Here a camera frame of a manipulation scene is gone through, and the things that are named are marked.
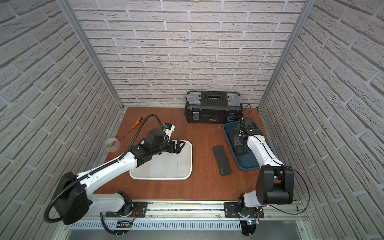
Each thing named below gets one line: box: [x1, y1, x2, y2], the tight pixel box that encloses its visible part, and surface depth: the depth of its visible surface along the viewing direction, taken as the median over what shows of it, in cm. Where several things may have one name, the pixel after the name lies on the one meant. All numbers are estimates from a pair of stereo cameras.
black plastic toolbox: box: [184, 90, 243, 124], surface depth 102 cm
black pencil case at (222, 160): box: [212, 145, 232, 177], surface depth 94 cm
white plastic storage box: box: [129, 140, 193, 180], surface depth 85 cm
